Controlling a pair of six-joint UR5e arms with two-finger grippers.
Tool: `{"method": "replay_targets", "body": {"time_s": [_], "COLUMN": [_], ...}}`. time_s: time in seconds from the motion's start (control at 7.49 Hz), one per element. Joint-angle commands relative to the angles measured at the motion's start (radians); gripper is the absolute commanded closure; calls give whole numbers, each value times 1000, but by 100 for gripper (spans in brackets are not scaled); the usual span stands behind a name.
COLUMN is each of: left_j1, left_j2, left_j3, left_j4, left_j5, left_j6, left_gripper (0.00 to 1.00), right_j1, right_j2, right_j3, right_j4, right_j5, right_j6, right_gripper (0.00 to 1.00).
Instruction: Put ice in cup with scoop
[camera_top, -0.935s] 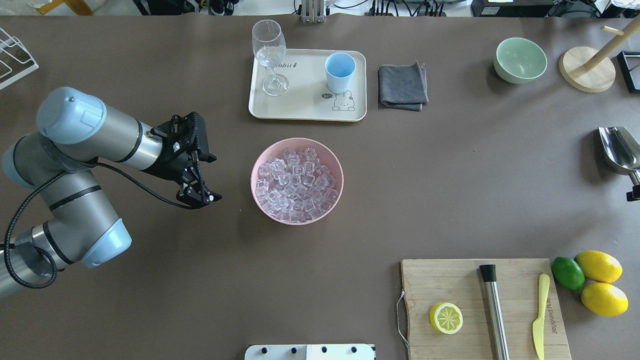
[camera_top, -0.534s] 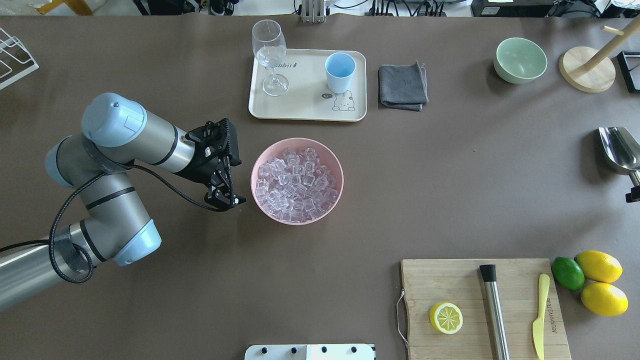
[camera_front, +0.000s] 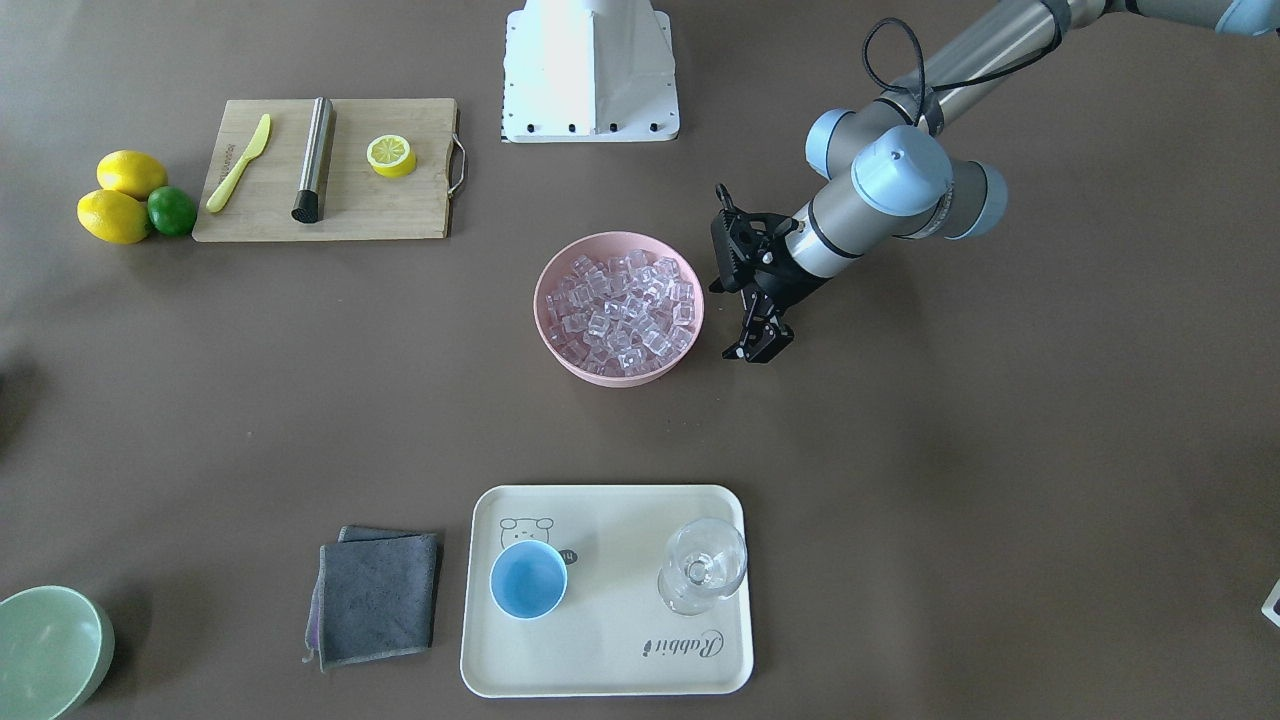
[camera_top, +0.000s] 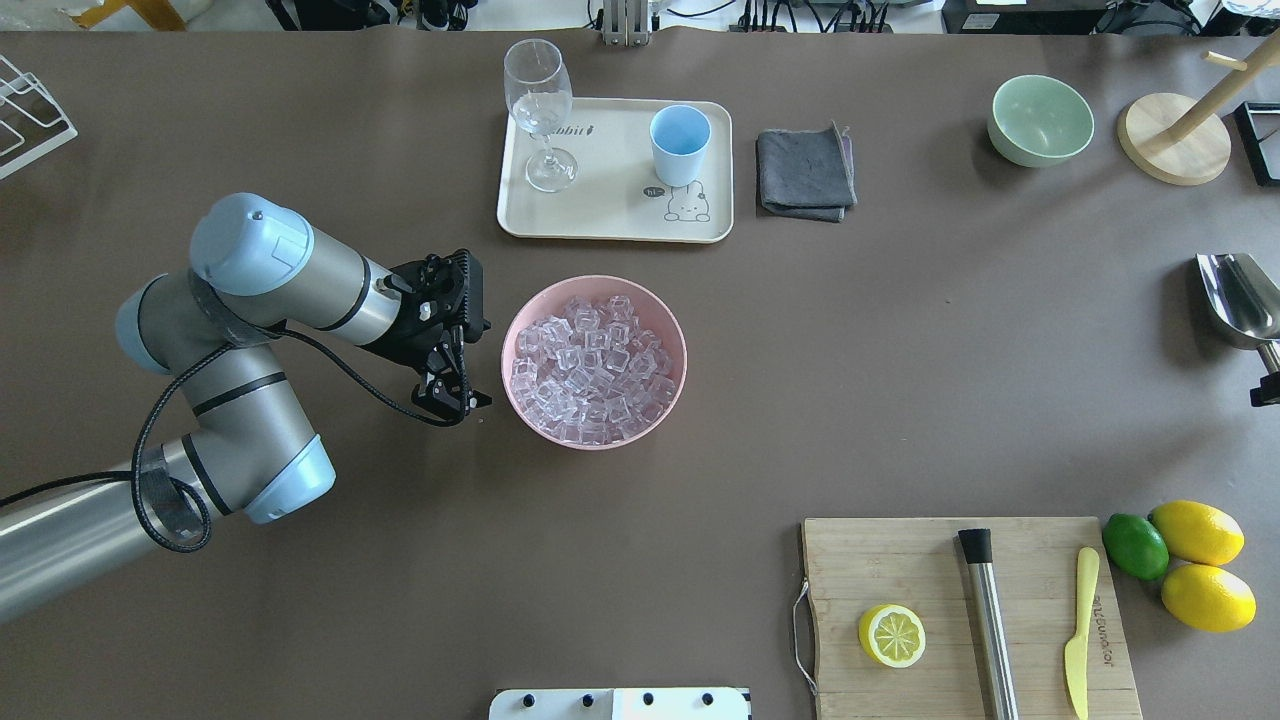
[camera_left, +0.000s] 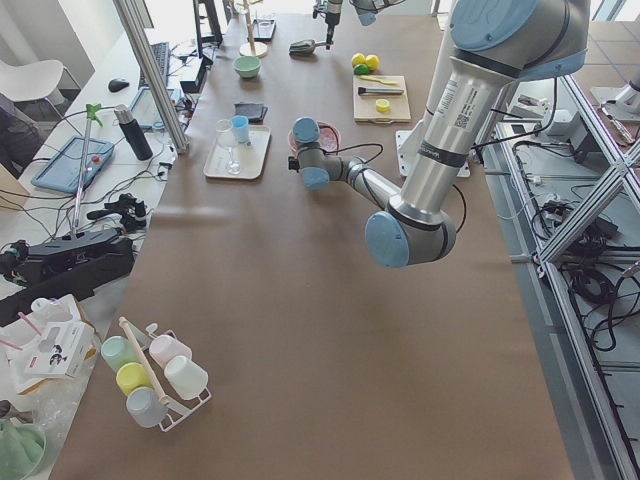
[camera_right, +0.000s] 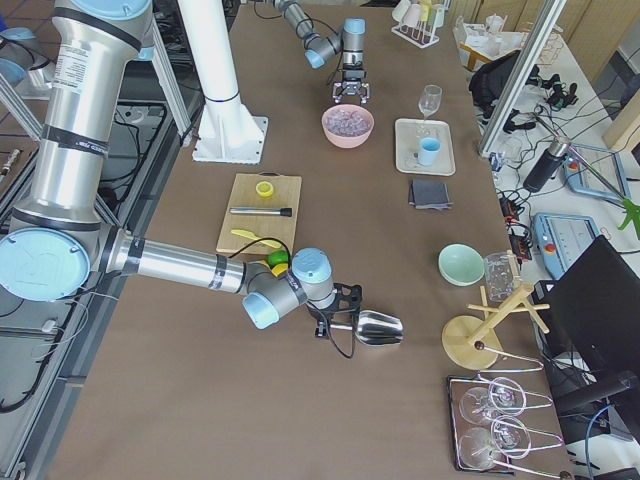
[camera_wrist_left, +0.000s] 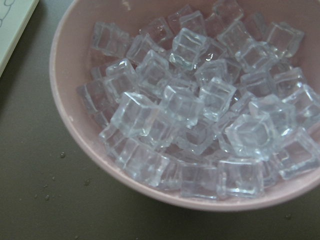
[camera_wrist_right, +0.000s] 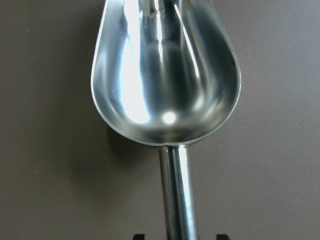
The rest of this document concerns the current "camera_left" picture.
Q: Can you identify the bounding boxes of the green lime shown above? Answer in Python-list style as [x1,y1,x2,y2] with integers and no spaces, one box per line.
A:
[353,64,370,76]

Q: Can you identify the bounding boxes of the yellow lemon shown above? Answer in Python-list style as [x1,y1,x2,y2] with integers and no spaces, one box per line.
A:
[365,54,380,71]
[351,52,366,67]

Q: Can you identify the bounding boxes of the pink bowl of ice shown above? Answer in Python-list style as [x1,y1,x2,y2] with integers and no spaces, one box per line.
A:
[318,121,341,151]

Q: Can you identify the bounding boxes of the black glass tray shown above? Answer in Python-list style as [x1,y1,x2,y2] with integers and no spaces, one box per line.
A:
[252,19,276,42]

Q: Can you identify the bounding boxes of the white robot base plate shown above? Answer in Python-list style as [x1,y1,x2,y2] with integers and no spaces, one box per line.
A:
[395,108,446,177]

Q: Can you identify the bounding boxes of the white cup rack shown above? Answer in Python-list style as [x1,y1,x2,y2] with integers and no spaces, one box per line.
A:
[118,317,213,433]

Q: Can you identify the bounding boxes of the green ceramic bowl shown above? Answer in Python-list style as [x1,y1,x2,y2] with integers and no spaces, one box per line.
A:
[233,56,261,79]

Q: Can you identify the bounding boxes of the steel muddler black tip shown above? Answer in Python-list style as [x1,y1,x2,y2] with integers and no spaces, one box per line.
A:
[357,86,404,96]

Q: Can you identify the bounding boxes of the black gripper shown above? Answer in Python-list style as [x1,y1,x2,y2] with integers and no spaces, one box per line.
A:
[325,0,341,26]

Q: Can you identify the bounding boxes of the blue teach pendant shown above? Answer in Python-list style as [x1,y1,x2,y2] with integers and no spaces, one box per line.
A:
[31,136,115,194]

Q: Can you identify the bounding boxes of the cream serving tray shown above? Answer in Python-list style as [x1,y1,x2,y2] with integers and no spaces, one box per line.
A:
[203,125,271,180]

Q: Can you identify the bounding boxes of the clear wine glass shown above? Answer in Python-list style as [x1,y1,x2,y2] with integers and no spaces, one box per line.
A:
[216,119,241,175]

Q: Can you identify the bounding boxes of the yellow cup on rack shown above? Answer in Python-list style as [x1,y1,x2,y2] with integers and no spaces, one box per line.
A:
[116,362,152,396]

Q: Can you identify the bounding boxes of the yellow plastic knife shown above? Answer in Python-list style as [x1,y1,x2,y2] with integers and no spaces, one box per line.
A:
[359,75,398,85]

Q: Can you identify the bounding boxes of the grey cup on rack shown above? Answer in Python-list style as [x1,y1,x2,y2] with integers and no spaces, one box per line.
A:
[126,386,168,428]

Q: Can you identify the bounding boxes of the white cup on rack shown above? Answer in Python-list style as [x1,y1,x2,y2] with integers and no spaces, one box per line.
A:
[164,356,209,400]

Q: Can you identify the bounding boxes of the pink cup on rack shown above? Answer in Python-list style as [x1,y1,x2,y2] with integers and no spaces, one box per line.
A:
[149,334,192,368]

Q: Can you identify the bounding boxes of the grey folded cloth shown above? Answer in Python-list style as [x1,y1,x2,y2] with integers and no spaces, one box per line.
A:
[234,102,268,124]

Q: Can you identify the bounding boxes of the blue plastic cup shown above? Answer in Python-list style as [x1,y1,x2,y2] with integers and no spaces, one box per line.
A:
[231,115,250,144]

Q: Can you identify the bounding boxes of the black water bottle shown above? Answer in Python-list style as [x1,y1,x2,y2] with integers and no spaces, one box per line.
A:
[114,104,153,161]

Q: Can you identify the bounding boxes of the green cup on rack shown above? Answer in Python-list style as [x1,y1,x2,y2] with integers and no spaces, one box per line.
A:
[100,335,138,373]

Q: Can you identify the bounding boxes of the steel ice scoop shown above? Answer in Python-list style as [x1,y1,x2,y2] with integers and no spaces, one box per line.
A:
[289,39,325,56]

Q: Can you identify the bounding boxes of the black keyboard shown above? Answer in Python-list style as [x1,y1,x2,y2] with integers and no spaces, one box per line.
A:
[150,42,171,85]

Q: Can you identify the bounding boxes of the wooden mug tree stand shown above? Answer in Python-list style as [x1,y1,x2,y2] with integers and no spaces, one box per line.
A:
[234,0,268,58]

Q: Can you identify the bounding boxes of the wooden cutting board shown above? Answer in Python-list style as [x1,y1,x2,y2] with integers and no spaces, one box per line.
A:
[353,75,411,123]

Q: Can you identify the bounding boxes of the half lemon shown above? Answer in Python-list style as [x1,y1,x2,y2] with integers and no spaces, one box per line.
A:
[375,98,390,112]

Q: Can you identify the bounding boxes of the black computer mouse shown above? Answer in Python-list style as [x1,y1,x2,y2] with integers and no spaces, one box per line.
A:
[107,78,129,93]

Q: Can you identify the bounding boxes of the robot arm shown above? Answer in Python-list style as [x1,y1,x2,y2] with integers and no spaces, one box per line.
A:
[289,1,590,268]
[312,0,401,26]

